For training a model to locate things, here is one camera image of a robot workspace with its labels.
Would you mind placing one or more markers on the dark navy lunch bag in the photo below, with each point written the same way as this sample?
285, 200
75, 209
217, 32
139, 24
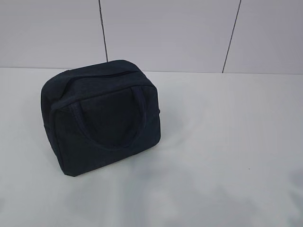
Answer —
100, 114

